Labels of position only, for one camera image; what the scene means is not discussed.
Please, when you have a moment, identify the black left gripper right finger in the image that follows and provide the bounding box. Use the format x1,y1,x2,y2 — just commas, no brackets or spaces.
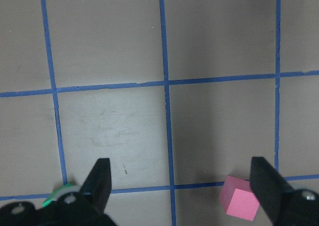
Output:
249,157,295,226

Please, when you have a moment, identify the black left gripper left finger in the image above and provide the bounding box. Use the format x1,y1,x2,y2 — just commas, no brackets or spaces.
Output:
79,158,111,213

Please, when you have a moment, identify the pink cube near centre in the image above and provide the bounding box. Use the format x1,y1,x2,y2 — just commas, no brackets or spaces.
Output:
219,175,260,222

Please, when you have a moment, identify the green cube centre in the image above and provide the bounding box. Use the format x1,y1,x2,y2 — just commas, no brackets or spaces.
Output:
42,183,73,207

